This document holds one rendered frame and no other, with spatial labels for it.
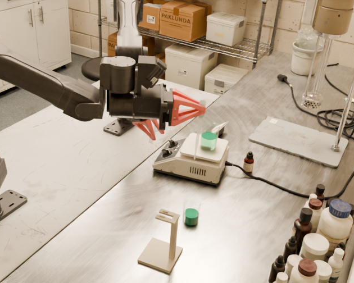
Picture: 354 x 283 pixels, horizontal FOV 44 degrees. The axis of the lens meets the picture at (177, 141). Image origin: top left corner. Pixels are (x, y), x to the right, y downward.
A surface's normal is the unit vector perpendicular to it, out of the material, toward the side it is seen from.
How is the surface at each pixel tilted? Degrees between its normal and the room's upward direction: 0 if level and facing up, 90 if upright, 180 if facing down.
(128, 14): 23
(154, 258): 0
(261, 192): 0
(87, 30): 90
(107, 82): 90
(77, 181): 0
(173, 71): 92
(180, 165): 90
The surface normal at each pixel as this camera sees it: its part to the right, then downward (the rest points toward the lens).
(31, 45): 0.87, 0.30
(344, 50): -0.49, 0.43
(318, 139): 0.07, -0.85
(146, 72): 0.04, 0.52
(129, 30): 0.11, -0.58
